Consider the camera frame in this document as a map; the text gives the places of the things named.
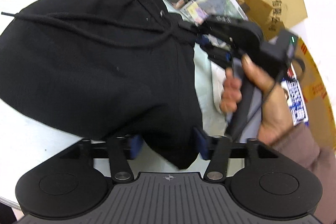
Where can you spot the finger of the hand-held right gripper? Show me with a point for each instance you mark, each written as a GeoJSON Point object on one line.
{"type": "Point", "coordinates": [202, 39]}
{"type": "Point", "coordinates": [219, 54]}

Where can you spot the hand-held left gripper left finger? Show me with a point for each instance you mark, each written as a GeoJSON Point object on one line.
{"type": "Point", "coordinates": [135, 146]}

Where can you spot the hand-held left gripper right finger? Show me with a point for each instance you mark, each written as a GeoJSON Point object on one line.
{"type": "Point", "coordinates": [200, 142]}

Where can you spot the person's right forearm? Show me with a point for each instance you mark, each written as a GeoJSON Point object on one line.
{"type": "Point", "coordinates": [309, 161]}

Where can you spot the person's right hand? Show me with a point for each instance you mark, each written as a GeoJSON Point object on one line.
{"type": "Point", "coordinates": [275, 108]}

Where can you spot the blue white printed packet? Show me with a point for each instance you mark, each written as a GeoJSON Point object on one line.
{"type": "Point", "coordinates": [295, 100]}

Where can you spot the yellow cardboard box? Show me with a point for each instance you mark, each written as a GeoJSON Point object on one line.
{"type": "Point", "coordinates": [317, 87]}

